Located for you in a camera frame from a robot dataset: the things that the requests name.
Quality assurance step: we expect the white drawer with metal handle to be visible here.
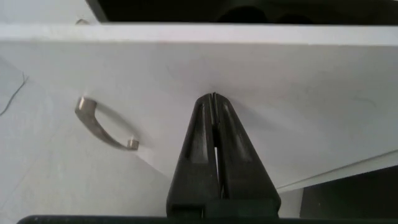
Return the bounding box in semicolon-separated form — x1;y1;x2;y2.
0;22;398;191

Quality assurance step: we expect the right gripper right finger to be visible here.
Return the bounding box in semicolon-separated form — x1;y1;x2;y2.
213;92;282;218

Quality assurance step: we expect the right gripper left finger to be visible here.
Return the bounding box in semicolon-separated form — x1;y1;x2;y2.
165;92;223;218

